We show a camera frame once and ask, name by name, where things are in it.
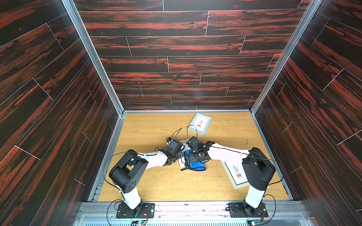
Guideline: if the blue microfiber cloth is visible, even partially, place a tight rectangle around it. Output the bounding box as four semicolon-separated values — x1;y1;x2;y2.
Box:
181;150;206;171

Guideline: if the cream picture frame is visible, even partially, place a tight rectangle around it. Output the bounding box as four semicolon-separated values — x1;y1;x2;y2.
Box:
221;161;250;190
178;140;191;169

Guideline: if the light green picture frame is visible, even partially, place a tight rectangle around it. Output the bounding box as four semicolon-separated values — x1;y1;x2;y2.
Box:
187;113;213;136

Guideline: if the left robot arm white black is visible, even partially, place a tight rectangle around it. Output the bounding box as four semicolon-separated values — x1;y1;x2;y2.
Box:
108;145;185;212

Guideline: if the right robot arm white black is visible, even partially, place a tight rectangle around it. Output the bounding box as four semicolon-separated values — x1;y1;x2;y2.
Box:
185;137;276;209

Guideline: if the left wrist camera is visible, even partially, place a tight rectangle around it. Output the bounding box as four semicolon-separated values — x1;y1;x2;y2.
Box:
166;137;185;155

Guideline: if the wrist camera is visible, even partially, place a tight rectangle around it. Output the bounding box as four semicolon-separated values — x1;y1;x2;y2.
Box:
186;136;204;153
166;137;185;155

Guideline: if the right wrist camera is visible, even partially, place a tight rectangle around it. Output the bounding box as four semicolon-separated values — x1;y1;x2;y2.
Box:
186;136;204;153

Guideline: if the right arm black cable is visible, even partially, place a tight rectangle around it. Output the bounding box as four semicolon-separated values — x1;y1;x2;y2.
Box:
186;124;284;226

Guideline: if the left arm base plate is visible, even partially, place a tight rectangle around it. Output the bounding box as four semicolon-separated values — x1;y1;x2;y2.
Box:
116;202;155;219

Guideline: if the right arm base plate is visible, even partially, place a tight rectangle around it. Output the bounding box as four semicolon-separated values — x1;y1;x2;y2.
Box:
225;202;268;218

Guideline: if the aluminium front rail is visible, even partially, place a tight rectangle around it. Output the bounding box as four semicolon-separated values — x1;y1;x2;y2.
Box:
73;200;316;226

